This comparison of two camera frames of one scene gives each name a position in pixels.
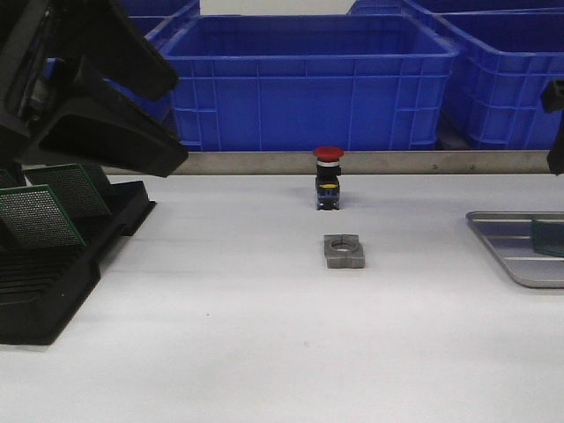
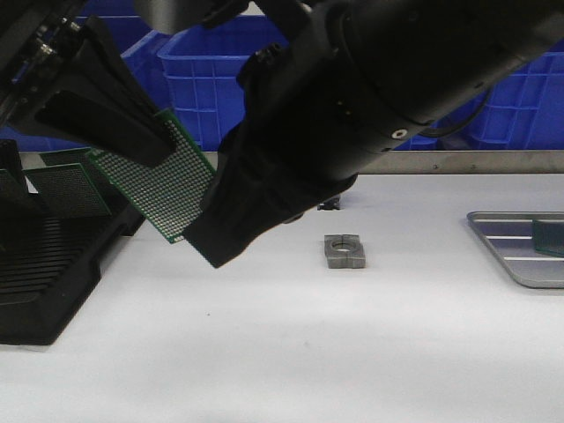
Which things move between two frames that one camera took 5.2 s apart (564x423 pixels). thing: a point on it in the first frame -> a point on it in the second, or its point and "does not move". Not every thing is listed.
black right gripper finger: [552, 99] -> [290, 157]
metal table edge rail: [304, 162] does not move
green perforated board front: [548, 237] does not move
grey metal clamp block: [344, 251] does not move
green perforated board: [38, 218] -> [167, 191]
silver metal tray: [508, 235] does not move
